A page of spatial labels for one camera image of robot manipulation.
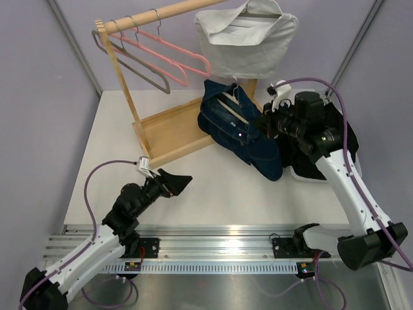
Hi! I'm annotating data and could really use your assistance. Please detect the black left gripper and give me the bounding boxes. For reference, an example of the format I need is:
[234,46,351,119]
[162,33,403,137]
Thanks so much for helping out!
[133,168,192,216]

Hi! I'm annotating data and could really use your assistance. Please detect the wooden hanger with blue garment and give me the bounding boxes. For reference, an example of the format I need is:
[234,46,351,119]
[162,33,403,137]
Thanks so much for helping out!
[217,76,251,125]

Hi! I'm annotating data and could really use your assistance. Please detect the dark blue garment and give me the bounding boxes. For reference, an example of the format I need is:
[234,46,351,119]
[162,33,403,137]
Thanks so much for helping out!
[197,79,283,181]

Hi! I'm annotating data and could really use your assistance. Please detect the black garment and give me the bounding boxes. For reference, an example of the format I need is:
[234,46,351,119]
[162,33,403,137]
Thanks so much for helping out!
[263,100,344,180]

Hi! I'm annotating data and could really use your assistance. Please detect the white garment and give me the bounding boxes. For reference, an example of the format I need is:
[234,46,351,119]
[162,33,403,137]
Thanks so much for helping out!
[194,1,299,79]

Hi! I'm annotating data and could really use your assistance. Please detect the pink hanger with black garment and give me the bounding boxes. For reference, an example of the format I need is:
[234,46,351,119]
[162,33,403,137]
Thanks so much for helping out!
[128,8,212,78]

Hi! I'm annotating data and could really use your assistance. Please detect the grey metal hanger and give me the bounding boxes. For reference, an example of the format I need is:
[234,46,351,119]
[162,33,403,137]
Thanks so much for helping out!
[91,19,171,95]

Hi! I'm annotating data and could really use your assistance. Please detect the grey hanger with white garment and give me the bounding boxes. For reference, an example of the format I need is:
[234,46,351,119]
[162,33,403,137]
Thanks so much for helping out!
[239,5,281,19]

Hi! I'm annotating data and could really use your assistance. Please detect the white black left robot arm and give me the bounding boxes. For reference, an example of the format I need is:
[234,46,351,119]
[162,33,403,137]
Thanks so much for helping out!
[18,169,193,309]

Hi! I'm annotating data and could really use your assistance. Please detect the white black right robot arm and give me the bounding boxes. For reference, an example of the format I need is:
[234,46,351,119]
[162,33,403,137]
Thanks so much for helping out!
[254,91,408,271]

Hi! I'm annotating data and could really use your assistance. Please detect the wooden clothes rack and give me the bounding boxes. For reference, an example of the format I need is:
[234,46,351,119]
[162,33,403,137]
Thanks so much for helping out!
[94,0,268,170]

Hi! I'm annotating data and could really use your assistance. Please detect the white plastic basket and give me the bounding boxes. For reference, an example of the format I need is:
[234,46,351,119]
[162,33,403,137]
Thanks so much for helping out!
[289,167,327,183]

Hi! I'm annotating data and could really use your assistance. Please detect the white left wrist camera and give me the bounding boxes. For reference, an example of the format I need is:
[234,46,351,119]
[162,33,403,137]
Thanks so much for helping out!
[134,156,153,178]

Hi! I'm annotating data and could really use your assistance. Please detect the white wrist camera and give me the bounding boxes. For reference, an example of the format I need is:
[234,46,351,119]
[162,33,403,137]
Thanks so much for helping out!
[134,156,153,178]
[267,80,292,112]

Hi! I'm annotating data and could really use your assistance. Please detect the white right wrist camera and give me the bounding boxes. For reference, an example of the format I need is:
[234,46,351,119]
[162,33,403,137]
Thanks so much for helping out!
[267,80,292,112]

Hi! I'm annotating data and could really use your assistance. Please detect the aluminium mounting rail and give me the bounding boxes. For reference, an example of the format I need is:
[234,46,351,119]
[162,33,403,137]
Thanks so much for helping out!
[41,223,394,262]

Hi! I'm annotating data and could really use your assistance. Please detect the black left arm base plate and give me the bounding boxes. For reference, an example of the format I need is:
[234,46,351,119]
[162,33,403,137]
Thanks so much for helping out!
[130,238,160,259]

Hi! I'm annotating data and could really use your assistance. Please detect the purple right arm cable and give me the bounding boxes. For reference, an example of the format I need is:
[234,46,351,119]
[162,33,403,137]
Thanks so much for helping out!
[251,77,413,307]

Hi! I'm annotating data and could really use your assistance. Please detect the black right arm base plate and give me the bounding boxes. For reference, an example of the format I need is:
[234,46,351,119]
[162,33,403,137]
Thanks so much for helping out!
[271,238,320,259]

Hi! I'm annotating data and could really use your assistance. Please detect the white slotted cable duct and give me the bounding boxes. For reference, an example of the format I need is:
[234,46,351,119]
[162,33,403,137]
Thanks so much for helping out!
[101,261,298,274]

